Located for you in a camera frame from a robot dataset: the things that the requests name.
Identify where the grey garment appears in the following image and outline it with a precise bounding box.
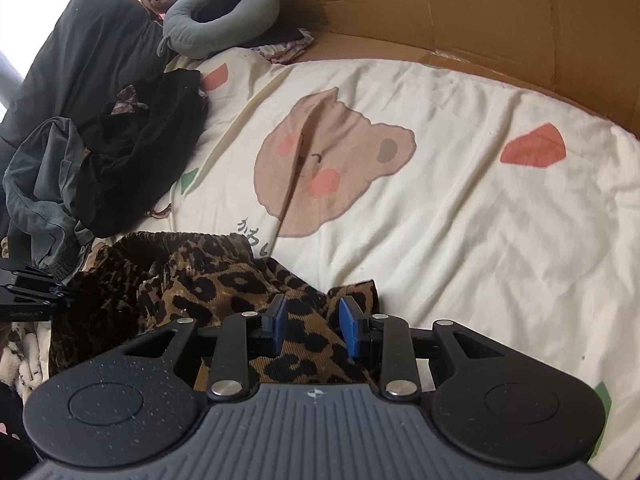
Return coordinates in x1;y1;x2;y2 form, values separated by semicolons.
2;116;96;281

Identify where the leopard print garment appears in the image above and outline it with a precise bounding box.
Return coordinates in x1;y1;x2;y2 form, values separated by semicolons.
47;230;381;396

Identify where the grey neck pillow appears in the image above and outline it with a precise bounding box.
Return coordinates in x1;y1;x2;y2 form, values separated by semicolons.
161;0;281;60

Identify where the white fluffy blanket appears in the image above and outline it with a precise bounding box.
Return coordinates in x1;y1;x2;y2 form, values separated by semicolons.
0;320;51;411

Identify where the brown cardboard sheet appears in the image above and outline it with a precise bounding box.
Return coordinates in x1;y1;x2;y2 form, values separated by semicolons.
260;0;640;141

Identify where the crumpled black garment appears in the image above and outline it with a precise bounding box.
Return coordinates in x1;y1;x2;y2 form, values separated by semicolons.
75;67;210;238

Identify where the floral cloth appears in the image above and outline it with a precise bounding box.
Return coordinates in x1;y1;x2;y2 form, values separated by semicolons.
250;30;315;65

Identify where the cream bear printed blanket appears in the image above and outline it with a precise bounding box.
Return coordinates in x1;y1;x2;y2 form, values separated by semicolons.
85;47;640;480

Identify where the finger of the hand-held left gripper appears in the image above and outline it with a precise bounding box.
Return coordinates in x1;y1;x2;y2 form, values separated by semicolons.
0;266;55;287
0;285;72;306

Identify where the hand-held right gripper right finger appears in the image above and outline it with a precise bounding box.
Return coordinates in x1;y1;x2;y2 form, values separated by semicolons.
339;296;506;402

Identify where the black pillow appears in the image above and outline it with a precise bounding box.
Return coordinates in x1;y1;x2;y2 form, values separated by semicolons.
0;0;168;148

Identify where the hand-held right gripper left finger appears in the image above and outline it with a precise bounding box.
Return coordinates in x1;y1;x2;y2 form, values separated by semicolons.
120;294;288;402

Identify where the small patterned cloth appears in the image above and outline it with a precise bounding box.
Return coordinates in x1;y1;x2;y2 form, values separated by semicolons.
111;85;151;116

